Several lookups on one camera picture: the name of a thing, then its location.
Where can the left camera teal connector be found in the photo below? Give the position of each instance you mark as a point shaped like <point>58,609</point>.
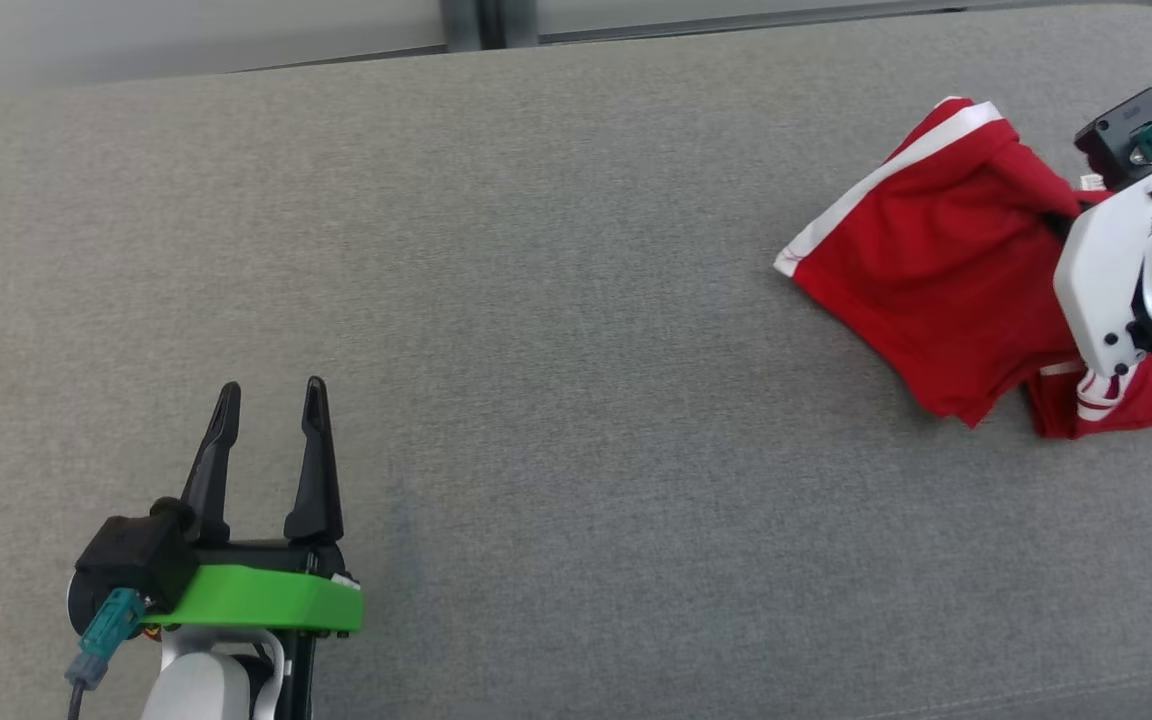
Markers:
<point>106,635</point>

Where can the grey partition post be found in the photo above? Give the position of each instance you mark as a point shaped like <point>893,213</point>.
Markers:
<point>461,25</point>

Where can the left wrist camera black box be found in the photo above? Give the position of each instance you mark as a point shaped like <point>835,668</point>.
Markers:
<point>136,555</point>

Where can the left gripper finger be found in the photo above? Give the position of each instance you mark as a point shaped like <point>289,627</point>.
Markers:
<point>316,480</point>
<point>214,480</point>

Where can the red shorts with white stripe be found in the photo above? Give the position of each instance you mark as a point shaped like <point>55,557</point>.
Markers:
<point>936,280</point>

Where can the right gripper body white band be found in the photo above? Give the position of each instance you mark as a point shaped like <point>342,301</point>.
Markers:
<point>1101,270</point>

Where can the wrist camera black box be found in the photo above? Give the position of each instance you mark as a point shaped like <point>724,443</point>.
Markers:
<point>1116,135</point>
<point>136,555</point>

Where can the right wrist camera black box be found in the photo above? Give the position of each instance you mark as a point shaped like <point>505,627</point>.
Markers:
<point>1116,135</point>

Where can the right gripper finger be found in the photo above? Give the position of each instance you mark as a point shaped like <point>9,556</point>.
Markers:
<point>1063,222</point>

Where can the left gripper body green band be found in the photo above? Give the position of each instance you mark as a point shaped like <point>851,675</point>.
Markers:
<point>256,600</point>

